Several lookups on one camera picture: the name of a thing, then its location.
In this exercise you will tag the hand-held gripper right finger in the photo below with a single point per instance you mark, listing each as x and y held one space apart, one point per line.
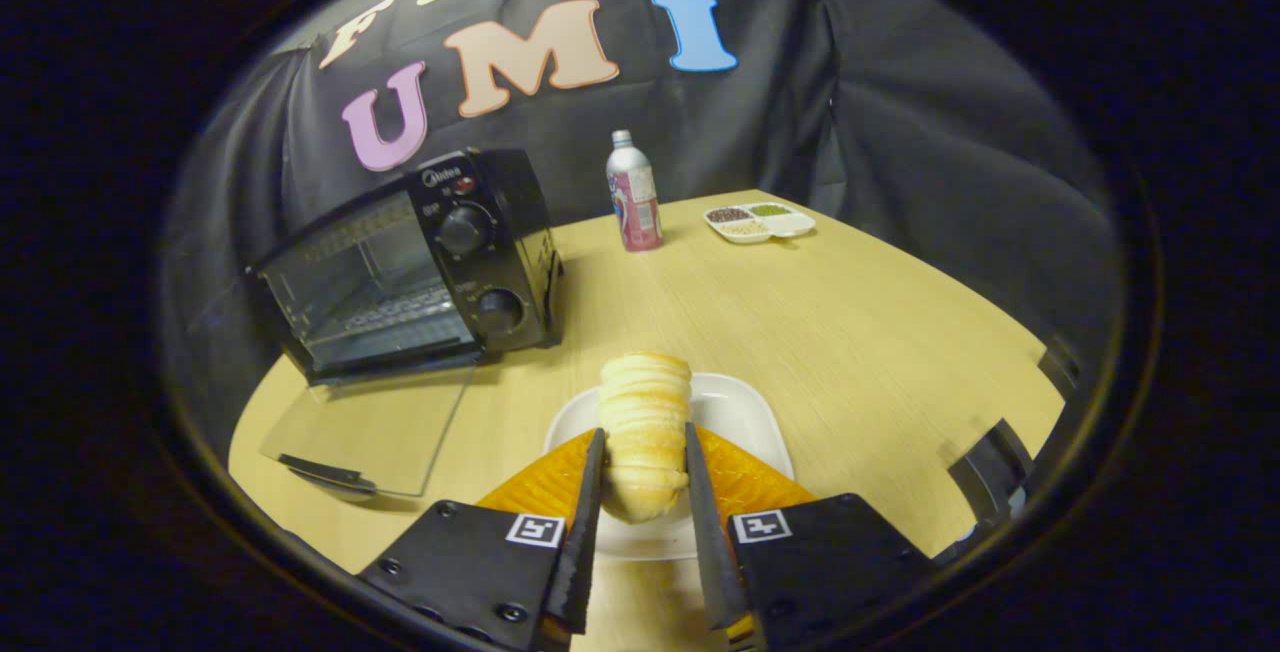
708 532

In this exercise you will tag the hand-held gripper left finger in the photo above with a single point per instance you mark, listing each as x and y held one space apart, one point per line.
585 532

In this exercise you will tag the spiral bread roll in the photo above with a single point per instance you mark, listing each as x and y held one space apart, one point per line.
645 432

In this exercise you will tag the black toaster oven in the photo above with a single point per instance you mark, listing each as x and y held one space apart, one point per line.
440 262

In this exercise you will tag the white square plate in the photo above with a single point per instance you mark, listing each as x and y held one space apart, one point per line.
740 412

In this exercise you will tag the black chair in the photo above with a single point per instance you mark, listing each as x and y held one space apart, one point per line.
995 467

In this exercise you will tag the white divided dish with grains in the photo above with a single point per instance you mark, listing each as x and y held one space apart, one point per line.
760 221

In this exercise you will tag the pink and silver bottle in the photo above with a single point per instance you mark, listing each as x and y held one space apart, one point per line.
633 197

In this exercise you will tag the black backdrop cloth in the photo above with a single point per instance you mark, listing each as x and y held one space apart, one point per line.
800 82

